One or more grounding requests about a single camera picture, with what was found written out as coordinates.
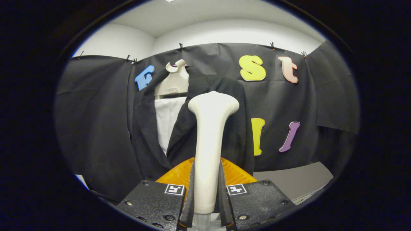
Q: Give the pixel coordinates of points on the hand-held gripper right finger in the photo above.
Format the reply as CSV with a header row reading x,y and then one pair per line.
x,y
257,202

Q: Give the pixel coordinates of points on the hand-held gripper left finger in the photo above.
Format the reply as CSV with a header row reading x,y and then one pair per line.
x,y
151,202

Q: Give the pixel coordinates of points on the black suit jacket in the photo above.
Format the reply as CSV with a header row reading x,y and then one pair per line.
x,y
147,134

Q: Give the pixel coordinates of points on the white garment steamer wand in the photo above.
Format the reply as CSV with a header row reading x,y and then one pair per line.
x,y
208,144

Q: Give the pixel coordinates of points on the white shirt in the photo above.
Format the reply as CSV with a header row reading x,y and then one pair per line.
x,y
167,118

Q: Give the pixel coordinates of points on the white clothes hanger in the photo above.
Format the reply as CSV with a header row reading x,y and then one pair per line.
x,y
175,83

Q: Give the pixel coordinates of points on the grey cabinet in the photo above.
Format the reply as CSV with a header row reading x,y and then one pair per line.
x,y
295,179

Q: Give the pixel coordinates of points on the black backdrop cloth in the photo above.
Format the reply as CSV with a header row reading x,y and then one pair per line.
x,y
96,112

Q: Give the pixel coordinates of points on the row of small black clips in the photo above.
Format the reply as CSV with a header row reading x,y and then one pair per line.
x,y
181,47

